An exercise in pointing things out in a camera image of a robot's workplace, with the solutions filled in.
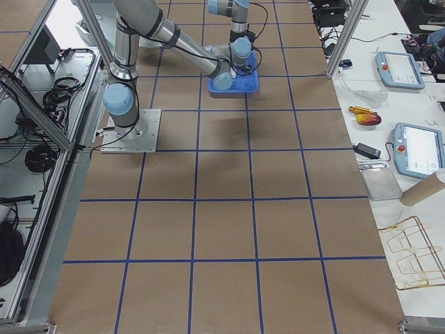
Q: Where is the blue plastic tray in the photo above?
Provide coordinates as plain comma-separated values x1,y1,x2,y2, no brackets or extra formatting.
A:
207,51,259,94

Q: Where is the near teach pendant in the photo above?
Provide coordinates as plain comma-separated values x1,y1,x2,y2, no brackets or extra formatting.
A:
393,122,444,179

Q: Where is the brass cylinder tool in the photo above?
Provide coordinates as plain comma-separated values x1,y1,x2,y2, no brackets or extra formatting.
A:
348,106,373,115

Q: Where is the teach pendant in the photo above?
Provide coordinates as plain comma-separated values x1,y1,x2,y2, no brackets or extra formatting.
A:
375,51,425,90
393,122,444,179

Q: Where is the toy mango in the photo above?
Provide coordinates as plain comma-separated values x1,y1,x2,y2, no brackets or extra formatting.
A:
355,112,382,126

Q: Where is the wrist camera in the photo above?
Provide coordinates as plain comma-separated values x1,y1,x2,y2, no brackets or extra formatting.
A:
245,30,256,44

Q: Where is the aluminium frame post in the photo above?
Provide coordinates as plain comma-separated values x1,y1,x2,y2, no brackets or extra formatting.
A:
325,0,369,79

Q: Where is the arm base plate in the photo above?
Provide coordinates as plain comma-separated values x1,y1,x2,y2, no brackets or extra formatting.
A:
100,109,161,154

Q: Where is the gold wire rack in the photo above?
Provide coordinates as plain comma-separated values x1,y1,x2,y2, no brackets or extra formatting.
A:
378,216,444,291

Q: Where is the far teach pendant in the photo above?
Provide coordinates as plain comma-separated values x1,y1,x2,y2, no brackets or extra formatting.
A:
375,51,425,90

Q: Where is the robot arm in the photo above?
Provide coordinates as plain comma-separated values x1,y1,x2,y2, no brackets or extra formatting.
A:
208,0,250,42
111,1,252,92

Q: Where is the cardboard tube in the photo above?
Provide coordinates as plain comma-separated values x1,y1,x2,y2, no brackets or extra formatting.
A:
400,168,444,207

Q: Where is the black power adapter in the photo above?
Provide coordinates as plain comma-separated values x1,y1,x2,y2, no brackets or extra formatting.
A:
353,143,381,159

